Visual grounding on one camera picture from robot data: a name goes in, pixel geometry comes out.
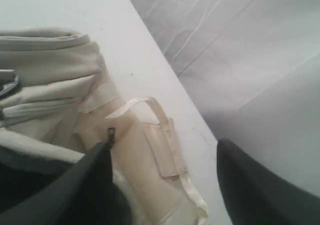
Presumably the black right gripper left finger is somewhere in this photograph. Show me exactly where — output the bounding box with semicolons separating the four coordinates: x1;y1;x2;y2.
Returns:
0;142;130;225

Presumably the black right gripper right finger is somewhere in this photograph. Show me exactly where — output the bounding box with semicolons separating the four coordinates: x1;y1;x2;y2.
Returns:
216;139;320;225

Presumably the cream fabric duffel bag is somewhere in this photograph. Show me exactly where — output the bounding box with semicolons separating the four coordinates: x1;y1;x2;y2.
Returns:
0;29;209;225

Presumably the white backdrop curtain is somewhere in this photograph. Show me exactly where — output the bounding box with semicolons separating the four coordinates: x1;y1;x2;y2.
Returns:
130;0;320;196

